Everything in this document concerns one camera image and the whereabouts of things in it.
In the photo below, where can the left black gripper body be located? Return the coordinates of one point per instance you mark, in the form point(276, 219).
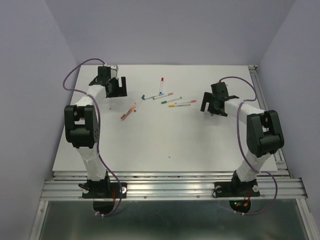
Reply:
point(111, 80)

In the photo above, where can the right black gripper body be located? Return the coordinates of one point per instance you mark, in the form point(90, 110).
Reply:
point(213, 109)

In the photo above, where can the dark green capped marker pen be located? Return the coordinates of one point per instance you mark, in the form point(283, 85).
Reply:
point(139, 103)

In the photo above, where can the brown capped marker pen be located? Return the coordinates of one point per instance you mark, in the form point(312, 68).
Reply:
point(123, 117)

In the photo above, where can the red capped marker pen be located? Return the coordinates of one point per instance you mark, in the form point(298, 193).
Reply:
point(161, 86)

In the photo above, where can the grey capped marker pen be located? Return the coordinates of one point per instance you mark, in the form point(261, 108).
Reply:
point(110, 103)

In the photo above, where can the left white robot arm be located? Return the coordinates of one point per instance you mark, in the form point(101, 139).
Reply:
point(82, 126)

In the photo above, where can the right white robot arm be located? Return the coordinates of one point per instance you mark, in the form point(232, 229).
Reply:
point(264, 137)

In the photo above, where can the pink capped marker pen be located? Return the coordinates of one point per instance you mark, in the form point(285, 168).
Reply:
point(186, 102)

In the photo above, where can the peach capped marker pen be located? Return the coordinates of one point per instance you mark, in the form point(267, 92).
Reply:
point(163, 96)

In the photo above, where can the yellow capped marker pen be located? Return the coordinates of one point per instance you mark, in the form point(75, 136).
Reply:
point(179, 105)

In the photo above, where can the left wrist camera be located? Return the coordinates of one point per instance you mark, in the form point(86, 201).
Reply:
point(114, 70)

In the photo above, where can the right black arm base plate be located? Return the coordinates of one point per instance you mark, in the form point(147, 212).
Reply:
point(224, 189)

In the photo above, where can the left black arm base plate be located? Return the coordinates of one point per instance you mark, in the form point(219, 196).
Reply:
point(104, 192)

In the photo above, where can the aluminium right side rail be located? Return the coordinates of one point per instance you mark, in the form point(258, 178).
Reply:
point(265, 105)

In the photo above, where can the aluminium front rail frame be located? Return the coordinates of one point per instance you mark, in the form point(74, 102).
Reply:
point(156, 186)

